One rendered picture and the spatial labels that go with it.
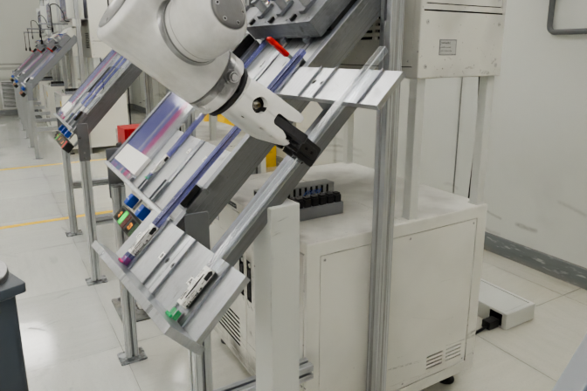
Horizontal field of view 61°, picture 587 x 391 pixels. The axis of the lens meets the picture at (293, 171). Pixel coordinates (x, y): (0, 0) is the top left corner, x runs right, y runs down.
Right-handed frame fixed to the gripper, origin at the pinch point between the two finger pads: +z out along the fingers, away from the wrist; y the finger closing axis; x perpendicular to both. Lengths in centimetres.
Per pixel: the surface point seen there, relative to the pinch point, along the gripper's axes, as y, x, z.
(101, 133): 497, 0, 121
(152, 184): 62, 16, 10
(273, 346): 7.8, 29.2, 21.8
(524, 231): 71, -56, 200
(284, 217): 7.9, 9.1, 9.6
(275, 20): 53, -35, 11
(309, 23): 35.7, -33.0, 10.3
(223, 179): 33.3, 7.2, 10.5
